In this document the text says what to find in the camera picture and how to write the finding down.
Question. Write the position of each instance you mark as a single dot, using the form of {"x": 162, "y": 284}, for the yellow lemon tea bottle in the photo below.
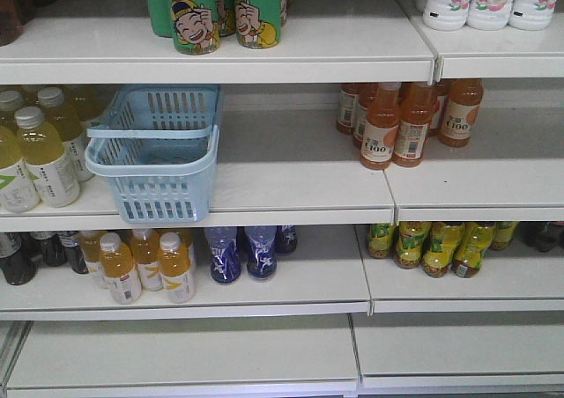
{"x": 445, "y": 237}
{"x": 411, "y": 237}
{"x": 380, "y": 239}
{"x": 468, "y": 258}

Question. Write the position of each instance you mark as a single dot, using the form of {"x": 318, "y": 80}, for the white metal shelf unit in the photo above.
{"x": 332, "y": 321}

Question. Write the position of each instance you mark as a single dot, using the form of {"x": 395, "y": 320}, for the green cartoon drink can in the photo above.
{"x": 195, "y": 26}
{"x": 258, "y": 23}

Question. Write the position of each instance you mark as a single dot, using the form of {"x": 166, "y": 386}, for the orange juice bottle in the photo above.
{"x": 119, "y": 269}
{"x": 144, "y": 245}
{"x": 90, "y": 245}
{"x": 176, "y": 268}

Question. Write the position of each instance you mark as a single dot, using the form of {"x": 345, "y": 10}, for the blue sports drink bottle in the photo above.
{"x": 225, "y": 263}
{"x": 262, "y": 262}

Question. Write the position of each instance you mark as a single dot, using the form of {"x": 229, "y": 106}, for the white peach drink bottle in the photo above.
{"x": 489, "y": 15}
{"x": 446, "y": 15}
{"x": 531, "y": 15}

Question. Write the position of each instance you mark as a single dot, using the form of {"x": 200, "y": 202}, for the pale yellow juice bottle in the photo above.
{"x": 46, "y": 159}
{"x": 18, "y": 193}
{"x": 65, "y": 119}

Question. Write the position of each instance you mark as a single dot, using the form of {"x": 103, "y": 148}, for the light blue plastic basket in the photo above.
{"x": 156, "y": 147}

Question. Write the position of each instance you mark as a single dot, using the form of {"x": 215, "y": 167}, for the coke bottle on shelf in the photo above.
{"x": 544, "y": 236}

